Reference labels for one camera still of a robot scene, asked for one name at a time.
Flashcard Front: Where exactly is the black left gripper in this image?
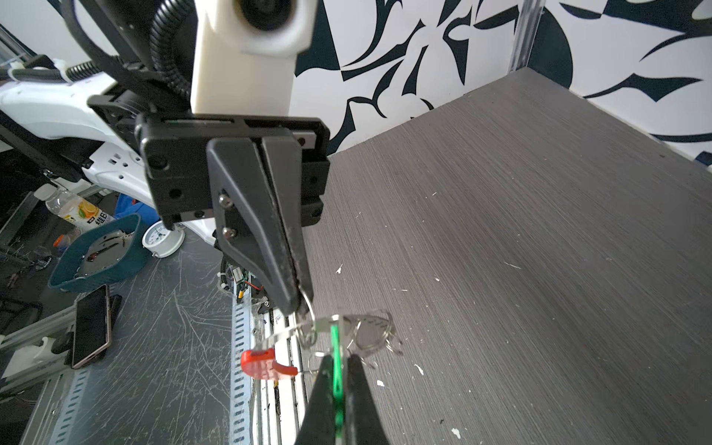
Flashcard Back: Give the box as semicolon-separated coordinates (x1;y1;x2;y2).
135;113;330;315

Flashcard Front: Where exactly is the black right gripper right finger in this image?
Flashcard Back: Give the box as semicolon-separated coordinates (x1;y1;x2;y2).
344;354;389;445

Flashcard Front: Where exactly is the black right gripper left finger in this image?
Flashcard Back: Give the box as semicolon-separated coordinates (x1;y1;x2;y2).
294;356;336;445

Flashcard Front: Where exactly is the silver metal keyring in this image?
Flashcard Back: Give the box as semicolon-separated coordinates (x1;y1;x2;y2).
300;289;319;349

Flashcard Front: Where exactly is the green plastic key tag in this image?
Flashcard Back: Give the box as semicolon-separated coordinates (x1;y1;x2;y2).
330;323;345;443

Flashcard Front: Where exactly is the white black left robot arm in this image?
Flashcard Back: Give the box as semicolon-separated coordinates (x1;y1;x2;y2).
1;1;329;314

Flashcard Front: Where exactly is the white round clock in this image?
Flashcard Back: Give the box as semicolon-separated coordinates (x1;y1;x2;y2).
142;222;185;259

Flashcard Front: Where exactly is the plastic drink bottle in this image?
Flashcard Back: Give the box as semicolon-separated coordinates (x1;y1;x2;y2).
33;184;114;233

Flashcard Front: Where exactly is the black smartphone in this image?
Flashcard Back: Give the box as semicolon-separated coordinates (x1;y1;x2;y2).
72;285;112;370

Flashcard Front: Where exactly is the white slotted cable duct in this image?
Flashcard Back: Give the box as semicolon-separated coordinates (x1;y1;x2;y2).
228;291;252;445

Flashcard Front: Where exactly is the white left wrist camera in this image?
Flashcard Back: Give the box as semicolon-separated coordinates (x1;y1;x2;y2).
190;1;319;116

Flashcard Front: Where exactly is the black corrugated cable conduit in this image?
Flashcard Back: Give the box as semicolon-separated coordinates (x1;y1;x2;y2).
63;0;196;101

